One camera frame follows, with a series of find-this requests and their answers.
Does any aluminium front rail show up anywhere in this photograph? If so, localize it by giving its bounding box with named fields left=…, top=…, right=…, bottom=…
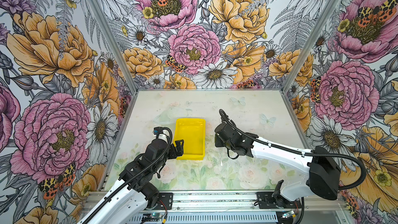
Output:
left=81, top=190, right=347, bottom=214

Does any yellow plastic bin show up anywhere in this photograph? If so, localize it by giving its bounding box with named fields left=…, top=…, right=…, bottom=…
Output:
left=174, top=118, right=206, bottom=160

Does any left green circuit board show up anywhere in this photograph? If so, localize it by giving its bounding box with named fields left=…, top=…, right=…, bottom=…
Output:
left=141, top=213, right=167, bottom=224

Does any left aluminium corner post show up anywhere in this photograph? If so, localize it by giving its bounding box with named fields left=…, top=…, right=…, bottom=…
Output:
left=86, top=0, right=138, bottom=96

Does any black handled screwdriver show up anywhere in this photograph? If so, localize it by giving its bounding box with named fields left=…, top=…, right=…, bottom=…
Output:
left=219, top=148, right=223, bottom=167

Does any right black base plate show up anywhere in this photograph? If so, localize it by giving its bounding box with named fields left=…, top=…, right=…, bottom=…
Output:
left=256, top=191, right=302, bottom=209

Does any right aluminium corner post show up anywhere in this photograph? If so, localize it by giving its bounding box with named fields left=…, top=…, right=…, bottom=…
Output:
left=282, top=0, right=341, bottom=94

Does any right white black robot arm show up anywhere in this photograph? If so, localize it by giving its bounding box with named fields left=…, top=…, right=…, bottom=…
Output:
left=215, top=110, right=366, bottom=208

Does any green circuit board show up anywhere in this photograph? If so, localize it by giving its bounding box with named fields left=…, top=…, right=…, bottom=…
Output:
left=281, top=210, right=296, bottom=218
left=141, top=213, right=167, bottom=224

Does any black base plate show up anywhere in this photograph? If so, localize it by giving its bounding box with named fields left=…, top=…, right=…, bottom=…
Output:
left=256, top=191, right=302, bottom=209
left=153, top=192, right=174, bottom=210

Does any right green circuit board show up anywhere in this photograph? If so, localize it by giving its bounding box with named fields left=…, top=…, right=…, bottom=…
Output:
left=281, top=210, right=296, bottom=218

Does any aluminium corner post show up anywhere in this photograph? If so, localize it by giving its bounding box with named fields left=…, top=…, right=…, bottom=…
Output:
left=86, top=0, right=138, bottom=96
left=282, top=0, right=341, bottom=94

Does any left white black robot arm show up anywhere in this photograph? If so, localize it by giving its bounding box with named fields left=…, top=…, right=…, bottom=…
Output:
left=78, top=127, right=184, bottom=224

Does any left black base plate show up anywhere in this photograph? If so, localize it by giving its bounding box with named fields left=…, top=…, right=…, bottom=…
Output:
left=153, top=192, right=174, bottom=210

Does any white vented cable duct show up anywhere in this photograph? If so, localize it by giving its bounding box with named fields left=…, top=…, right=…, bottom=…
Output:
left=127, top=212, right=279, bottom=224

